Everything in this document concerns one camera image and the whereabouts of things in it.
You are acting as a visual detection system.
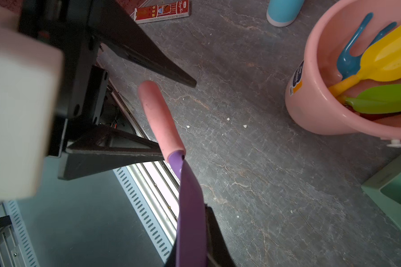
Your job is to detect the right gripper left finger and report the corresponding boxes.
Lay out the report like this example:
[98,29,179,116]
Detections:
[164,240,177,267]

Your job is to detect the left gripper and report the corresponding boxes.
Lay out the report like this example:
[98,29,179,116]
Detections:
[18,1,197,180]

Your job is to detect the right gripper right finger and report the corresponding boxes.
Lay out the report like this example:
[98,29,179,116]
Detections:
[205,205,236,267]

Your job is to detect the purple shovel pink handle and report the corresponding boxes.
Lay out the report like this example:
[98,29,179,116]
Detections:
[138,81,207,267]

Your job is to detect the teal spray bottle pink trigger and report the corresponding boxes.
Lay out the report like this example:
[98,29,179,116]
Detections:
[266,0,305,27]

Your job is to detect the blue fork yellow handle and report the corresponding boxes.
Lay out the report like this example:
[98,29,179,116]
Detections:
[336,12,397,80]

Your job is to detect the green trowel yellow handle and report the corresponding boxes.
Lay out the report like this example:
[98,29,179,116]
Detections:
[338,84,401,115]

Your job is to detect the red shovel wooden handle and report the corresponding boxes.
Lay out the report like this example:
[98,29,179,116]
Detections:
[355,112,401,121]

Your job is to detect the yellow shovel yellow handle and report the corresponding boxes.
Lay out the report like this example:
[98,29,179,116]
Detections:
[329,25,401,97]

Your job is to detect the red flat box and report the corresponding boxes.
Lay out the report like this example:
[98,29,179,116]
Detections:
[133,0,190,24]

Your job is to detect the pink plastic bucket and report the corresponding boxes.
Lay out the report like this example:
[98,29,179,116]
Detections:
[285,1,401,148]

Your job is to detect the green plastic file organizer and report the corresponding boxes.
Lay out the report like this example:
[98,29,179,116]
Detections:
[362,155,401,231]

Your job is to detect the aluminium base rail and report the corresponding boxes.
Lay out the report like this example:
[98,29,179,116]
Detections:
[0,63,174,267]

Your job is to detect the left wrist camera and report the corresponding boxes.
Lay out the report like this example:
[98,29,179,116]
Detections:
[0,7,64,201]

